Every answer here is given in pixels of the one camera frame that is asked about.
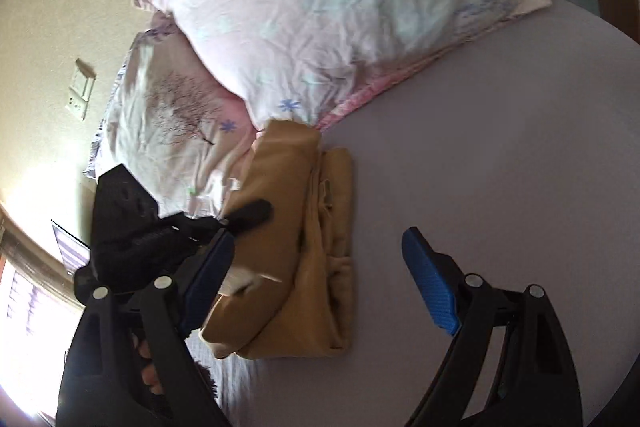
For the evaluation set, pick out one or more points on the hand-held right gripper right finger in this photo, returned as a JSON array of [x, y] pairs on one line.
[[430, 282]]

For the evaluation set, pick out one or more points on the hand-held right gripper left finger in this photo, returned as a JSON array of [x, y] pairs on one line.
[[207, 279]]

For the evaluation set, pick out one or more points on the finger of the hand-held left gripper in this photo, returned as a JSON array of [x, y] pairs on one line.
[[250, 213]]

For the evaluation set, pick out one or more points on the tan pants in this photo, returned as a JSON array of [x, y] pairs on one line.
[[300, 227]]

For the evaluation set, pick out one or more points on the person's left hand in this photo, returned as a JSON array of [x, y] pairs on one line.
[[149, 374]]

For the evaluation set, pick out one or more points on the tree print pink pillow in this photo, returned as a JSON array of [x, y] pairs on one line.
[[165, 117]]

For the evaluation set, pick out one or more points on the bright window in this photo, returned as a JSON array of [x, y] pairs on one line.
[[30, 322]]

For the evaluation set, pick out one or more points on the grey bed sheet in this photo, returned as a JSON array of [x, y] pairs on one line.
[[475, 147]]

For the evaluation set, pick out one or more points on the large floral pink pillow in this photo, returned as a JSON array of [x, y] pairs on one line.
[[325, 7]]

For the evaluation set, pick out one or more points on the wall-mounted flat screen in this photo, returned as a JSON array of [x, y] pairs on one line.
[[67, 247]]

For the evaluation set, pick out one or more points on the white wall socket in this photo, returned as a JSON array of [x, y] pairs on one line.
[[77, 107]]

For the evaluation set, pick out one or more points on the white wall switch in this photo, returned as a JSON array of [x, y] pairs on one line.
[[82, 79]]

